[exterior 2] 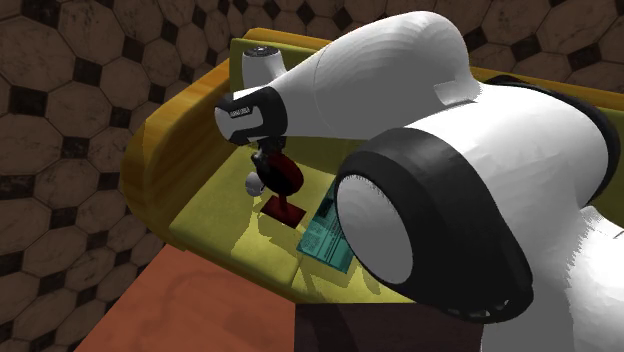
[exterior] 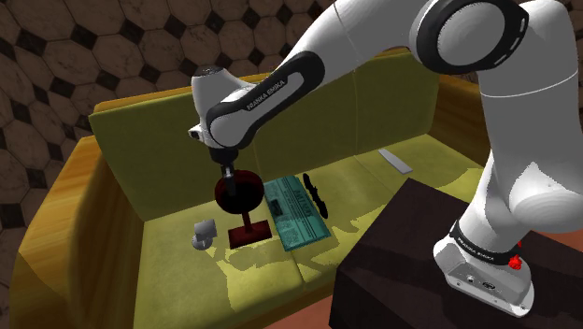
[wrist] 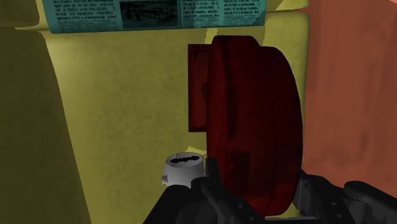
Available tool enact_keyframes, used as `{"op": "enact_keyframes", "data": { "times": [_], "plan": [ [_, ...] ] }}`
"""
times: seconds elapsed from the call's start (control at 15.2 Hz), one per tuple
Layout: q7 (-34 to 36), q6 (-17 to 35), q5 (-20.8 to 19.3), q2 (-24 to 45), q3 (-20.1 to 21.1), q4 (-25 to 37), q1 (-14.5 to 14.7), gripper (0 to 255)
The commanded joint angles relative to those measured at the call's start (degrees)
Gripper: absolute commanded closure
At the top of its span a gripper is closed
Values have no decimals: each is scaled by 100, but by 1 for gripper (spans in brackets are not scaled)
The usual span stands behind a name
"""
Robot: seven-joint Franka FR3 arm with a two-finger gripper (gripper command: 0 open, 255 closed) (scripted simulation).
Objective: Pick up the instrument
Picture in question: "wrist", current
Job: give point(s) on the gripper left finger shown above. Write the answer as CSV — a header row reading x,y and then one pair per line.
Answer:
x,y
217,198

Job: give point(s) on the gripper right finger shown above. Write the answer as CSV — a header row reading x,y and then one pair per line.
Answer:
x,y
335,201

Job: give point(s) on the dark red round box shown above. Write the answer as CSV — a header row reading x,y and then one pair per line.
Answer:
x,y
251,124

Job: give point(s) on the grey cup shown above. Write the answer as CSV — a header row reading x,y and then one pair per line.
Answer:
x,y
183,173

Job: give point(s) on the teal newspaper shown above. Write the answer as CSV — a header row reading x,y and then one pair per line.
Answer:
x,y
152,14

